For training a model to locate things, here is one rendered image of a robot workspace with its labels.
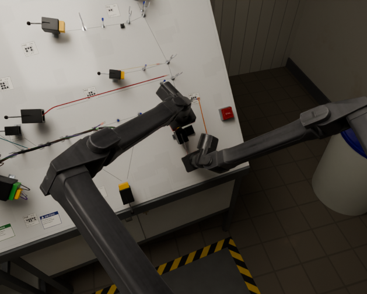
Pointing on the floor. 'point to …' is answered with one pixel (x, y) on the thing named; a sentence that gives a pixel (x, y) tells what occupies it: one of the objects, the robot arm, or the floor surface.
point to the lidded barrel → (346, 175)
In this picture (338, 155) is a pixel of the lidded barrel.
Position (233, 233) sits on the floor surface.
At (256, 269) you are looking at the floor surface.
